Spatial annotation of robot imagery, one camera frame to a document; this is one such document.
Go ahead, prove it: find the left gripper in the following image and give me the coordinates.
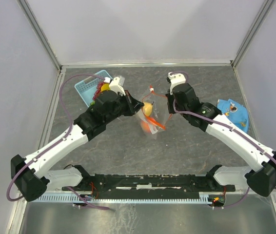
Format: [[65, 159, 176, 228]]
[[105, 89, 144, 123]]

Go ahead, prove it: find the orange pink peach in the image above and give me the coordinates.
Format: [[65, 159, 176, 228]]
[[140, 121, 152, 134]]

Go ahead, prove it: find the clear zip top bag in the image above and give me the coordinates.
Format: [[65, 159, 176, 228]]
[[137, 85, 172, 139]]

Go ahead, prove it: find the yellow starfruit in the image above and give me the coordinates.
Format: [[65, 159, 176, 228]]
[[100, 83, 110, 92]]

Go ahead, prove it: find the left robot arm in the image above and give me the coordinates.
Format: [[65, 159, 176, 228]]
[[11, 91, 144, 202]]

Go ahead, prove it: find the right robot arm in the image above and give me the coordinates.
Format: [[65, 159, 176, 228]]
[[167, 82, 276, 197]]

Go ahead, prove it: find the purple grape bunch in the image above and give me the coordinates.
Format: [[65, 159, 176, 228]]
[[92, 82, 104, 100]]

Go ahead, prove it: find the light blue plastic basket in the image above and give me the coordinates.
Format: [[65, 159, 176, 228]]
[[75, 70, 112, 107]]

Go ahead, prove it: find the blue printed cloth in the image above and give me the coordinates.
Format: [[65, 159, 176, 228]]
[[217, 99, 249, 133]]

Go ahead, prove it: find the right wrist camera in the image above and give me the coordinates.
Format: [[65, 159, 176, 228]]
[[167, 71, 188, 95]]

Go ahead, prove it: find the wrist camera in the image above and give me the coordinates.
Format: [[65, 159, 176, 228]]
[[167, 71, 188, 95], [102, 76, 125, 96]]

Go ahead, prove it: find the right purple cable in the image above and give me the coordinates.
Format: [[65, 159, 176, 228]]
[[168, 70, 276, 210]]

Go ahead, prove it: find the purple cable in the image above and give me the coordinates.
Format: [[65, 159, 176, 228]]
[[168, 70, 276, 210], [6, 74, 112, 212]]

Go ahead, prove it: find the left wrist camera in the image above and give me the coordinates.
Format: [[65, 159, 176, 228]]
[[102, 76, 125, 96]]

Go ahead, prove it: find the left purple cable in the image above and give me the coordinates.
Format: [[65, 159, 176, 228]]
[[6, 74, 112, 212]]

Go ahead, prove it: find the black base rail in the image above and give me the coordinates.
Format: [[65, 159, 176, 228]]
[[73, 174, 236, 199]]

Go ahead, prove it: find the light blue cable duct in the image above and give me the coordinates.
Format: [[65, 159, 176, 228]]
[[34, 193, 212, 205]]

